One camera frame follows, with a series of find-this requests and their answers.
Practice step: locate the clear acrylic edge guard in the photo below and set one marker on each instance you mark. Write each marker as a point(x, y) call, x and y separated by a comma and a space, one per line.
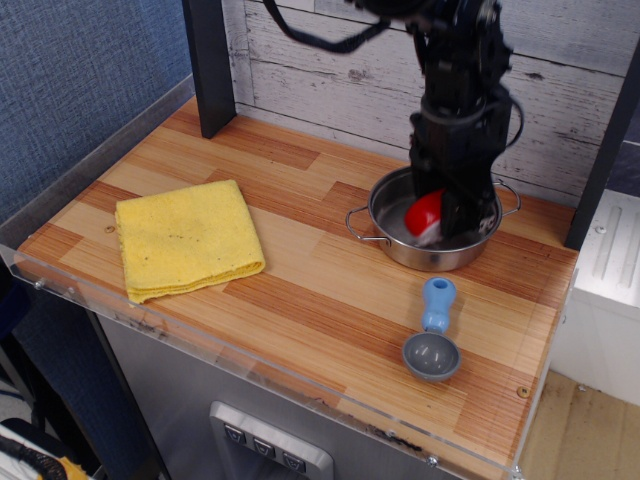
point(325, 322)

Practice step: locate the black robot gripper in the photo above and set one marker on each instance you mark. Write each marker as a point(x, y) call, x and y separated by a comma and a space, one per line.
point(454, 150)

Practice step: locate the black right vertical post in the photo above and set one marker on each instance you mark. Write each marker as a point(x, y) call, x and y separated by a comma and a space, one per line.
point(616, 167)

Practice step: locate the small stainless steel pot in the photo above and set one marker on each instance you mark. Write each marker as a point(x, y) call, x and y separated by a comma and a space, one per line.
point(388, 202)

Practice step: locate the black and yellow floor object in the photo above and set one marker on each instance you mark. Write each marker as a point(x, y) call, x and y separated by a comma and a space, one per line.
point(29, 453)

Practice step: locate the blue and grey scoop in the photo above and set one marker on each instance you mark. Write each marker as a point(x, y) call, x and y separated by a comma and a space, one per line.
point(430, 355)

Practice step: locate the white ribbed side unit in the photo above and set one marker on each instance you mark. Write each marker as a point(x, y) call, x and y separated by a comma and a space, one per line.
point(597, 342)

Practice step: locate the folded yellow cloth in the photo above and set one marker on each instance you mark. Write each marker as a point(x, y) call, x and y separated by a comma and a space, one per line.
point(181, 241)

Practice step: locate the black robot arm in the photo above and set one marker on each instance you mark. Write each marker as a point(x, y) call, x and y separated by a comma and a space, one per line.
point(459, 45)

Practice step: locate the black vertical post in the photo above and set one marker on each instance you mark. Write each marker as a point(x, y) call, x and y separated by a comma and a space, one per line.
point(210, 62)
point(616, 167)

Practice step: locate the black left vertical post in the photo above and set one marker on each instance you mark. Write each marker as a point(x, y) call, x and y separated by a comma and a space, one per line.
point(210, 62)

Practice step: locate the silver dispenser button panel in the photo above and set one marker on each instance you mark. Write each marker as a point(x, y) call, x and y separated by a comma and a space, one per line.
point(271, 443)

